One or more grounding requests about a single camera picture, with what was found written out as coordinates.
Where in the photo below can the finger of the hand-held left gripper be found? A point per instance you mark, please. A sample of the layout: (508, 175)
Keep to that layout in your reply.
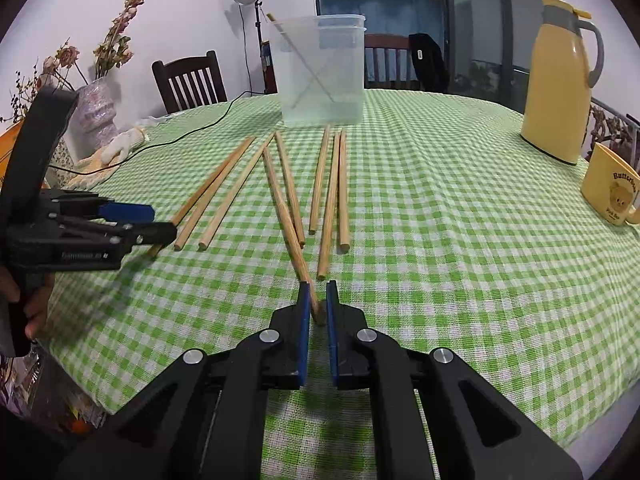
(160, 233)
(125, 211)

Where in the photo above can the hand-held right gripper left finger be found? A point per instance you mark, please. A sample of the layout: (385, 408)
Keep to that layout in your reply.
(303, 335)

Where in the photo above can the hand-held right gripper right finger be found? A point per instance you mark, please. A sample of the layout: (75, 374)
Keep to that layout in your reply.
(332, 340)

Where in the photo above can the single wooden chopstick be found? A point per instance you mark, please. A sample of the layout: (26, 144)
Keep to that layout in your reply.
(300, 95)
(285, 215)
(300, 57)

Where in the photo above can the set of wooden chopsticks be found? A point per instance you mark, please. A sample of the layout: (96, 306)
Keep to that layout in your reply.
(344, 200)

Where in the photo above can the clear plastic container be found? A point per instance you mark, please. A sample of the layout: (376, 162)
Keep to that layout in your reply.
(345, 85)

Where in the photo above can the person's left hand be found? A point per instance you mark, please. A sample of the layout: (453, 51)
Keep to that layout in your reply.
(37, 305)

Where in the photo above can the orange cardboard box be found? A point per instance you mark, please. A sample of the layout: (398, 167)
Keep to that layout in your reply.
(10, 137)

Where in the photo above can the patterned glass vase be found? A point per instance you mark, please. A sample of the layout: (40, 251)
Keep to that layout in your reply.
(61, 160)

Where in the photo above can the white work glove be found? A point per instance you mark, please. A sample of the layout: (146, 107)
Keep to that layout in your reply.
(122, 145)

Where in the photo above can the dried dark twig bunch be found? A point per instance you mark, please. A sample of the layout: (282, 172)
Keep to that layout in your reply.
(22, 92)

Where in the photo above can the silver pink wrapped vase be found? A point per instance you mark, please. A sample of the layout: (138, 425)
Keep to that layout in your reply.
(97, 115)

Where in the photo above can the dried pink rose stems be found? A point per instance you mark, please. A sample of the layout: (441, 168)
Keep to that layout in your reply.
(65, 55)

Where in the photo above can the dark wooden chair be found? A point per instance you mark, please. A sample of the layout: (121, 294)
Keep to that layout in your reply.
(387, 42)
(165, 80)

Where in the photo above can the tall dried flower bouquet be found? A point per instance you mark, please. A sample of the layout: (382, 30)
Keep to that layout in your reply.
(117, 47)

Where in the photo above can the red black box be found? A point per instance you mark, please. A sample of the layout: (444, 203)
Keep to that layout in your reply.
(268, 67)

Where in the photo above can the black bag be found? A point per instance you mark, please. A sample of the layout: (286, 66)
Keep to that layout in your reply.
(427, 67)

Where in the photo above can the yellow bear print mug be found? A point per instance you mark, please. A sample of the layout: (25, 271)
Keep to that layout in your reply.
(607, 180)

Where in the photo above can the yellow thermos jug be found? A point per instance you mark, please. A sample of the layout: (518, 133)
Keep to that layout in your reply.
(555, 85)

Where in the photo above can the floral patterned seat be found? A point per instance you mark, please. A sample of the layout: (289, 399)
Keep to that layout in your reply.
(607, 130)

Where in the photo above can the glass balcony door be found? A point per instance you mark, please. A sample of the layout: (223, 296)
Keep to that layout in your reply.
(480, 25)

